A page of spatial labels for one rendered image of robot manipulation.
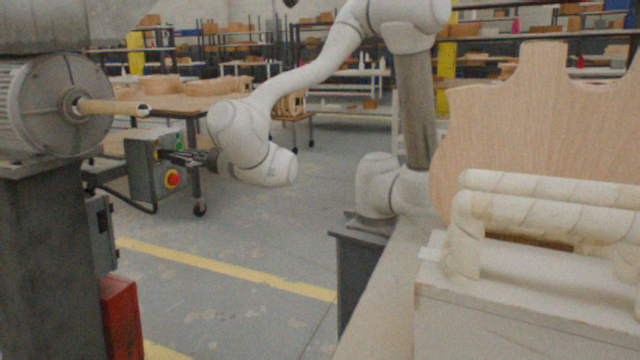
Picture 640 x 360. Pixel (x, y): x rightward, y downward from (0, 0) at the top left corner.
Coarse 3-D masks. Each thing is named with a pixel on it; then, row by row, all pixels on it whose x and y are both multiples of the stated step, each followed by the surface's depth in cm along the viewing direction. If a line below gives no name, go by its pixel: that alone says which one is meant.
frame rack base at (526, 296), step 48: (432, 240) 56; (432, 288) 46; (480, 288) 45; (528, 288) 45; (576, 288) 45; (624, 288) 44; (432, 336) 47; (480, 336) 44; (528, 336) 42; (576, 336) 40; (624, 336) 38
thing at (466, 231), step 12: (456, 216) 44; (468, 216) 43; (456, 228) 44; (468, 228) 44; (480, 228) 44; (456, 240) 45; (468, 240) 44; (480, 240) 45; (456, 252) 45; (468, 252) 44; (480, 252) 45; (456, 264) 45; (468, 264) 44; (456, 276) 45; (468, 276) 45
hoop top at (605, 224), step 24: (480, 192) 44; (480, 216) 43; (504, 216) 42; (528, 216) 41; (552, 216) 40; (576, 216) 39; (600, 216) 38; (624, 216) 38; (600, 240) 39; (624, 240) 38
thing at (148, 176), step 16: (160, 128) 131; (128, 144) 119; (144, 144) 116; (160, 144) 120; (128, 160) 120; (144, 160) 117; (160, 160) 120; (128, 176) 122; (144, 176) 119; (160, 176) 121; (112, 192) 125; (144, 192) 120; (160, 192) 121; (144, 208) 126
